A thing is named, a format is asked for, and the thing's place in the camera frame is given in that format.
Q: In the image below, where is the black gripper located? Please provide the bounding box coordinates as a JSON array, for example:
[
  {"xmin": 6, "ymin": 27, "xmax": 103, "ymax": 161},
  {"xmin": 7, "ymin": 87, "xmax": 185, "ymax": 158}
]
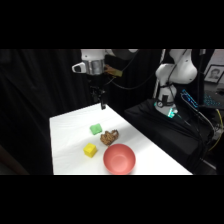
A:
[{"xmin": 88, "ymin": 75, "xmax": 108, "ymax": 111}]

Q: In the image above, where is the green triangle block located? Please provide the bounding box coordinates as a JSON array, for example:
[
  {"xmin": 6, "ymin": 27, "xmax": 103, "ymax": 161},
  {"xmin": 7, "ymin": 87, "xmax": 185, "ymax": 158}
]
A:
[{"xmin": 89, "ymin": 123, "xmax": 104, "ymax": 136}]

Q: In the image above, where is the pink bowl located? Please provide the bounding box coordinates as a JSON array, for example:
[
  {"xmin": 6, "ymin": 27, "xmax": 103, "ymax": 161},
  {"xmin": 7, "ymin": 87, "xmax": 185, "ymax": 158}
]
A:
[{"xmin": 102, "ymin": 143, "xmax": 137, "ymax": 176}]

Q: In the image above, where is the brown lumpy toy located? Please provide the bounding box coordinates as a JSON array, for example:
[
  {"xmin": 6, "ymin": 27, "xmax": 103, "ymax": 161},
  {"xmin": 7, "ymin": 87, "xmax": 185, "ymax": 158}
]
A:
[{"xmin": 99, "ymin": 129, "xmax": 120, "ymax": 147}]

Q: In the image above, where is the yellow cube block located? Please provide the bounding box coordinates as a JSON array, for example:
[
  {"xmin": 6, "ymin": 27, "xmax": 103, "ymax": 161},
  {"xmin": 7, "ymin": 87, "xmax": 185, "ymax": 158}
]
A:
[{"xmin": 83, "ymin": 142, "xmax": 98, "ymax": 159}]

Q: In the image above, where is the black curtain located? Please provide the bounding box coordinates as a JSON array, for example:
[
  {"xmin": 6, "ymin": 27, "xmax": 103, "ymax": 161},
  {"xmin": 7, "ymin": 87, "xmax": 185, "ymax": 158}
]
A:
[{"xmin": 0, "ymin": 49, "xmax": 162, "ymax": 176}]

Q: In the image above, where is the black cloth-covered stand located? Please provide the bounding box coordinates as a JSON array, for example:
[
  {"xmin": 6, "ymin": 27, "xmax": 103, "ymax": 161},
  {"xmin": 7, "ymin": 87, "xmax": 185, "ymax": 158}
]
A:
[{"xmin": 123, "ymin": 98, "xmax": 218, "ymax": 175}]

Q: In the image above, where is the blue-lit keyboard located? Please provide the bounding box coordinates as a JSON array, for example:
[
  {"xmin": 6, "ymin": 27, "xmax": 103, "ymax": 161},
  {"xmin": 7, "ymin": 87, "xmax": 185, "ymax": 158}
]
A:
[{"xmin": 180, "ymin": 88, "xmax": 224, "ymax": 110}]

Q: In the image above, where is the framed portrait picture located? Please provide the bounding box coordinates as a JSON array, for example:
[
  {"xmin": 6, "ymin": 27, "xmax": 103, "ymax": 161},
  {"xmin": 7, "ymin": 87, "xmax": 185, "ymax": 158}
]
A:
[{"xmin": 203, "ymin": 64, "xmax": 224, "ymax": 84}]

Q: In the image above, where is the tan wrist mount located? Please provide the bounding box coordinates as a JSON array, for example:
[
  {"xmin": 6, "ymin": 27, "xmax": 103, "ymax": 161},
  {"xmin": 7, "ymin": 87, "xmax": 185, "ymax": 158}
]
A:
[{"xmin": 104, "ymin": 65, "xmax": 122, "ymax": 79}]

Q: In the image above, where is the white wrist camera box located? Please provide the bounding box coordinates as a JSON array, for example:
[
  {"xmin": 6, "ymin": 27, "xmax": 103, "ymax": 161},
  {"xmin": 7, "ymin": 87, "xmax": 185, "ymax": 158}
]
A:
[{"xmin": 71, "ymin": 61, "xmax": 89, "ymax": 75}]

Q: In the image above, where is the yellow cable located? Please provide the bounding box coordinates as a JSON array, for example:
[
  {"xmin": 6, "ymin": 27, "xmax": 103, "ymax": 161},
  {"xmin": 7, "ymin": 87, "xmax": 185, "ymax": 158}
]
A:
[{"xmin": 207, "ymin": 108, "xmax": 224, "ymax": 152}]

